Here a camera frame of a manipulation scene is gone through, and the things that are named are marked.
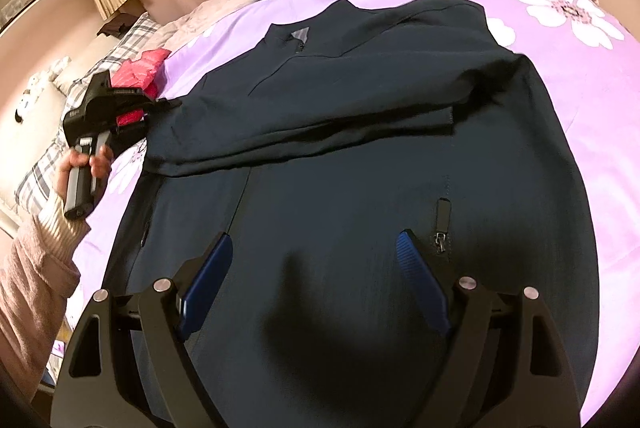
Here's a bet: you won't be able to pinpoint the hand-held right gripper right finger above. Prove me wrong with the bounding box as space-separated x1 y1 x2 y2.
395 229 583 428

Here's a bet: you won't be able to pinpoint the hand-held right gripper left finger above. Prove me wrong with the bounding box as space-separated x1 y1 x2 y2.
50 232 234 428

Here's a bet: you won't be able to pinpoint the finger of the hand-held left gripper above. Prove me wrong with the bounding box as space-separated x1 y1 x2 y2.
144 96 182 115
112 121 150 154

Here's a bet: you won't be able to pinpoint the dark navy jacket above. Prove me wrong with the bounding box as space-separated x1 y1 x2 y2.
102 0 601 428

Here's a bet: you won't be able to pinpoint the person's left forearm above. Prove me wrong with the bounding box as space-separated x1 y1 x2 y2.
0 193 92 404

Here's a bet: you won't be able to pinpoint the person's left hand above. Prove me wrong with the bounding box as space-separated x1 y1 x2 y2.
54 144 115 200

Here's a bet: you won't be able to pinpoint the red down jacket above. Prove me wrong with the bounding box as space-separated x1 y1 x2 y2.
110 49 173 129

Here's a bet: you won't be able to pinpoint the plaid pillow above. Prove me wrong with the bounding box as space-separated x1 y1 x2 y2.
15 11 163 209

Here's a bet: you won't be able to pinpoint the small white plush toys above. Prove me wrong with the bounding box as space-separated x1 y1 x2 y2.
15 58 71 125

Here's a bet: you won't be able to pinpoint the dark brown object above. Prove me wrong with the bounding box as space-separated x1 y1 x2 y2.
97 11 147 38

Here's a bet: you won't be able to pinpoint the cream pillow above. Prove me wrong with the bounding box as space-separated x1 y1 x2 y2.
0 76 73 229

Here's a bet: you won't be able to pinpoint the pale pink bed cover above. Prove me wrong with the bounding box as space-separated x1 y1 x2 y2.
150 0 273 54

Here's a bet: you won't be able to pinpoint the purple floral bed sheet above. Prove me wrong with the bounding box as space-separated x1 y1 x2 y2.
50 0 640 409

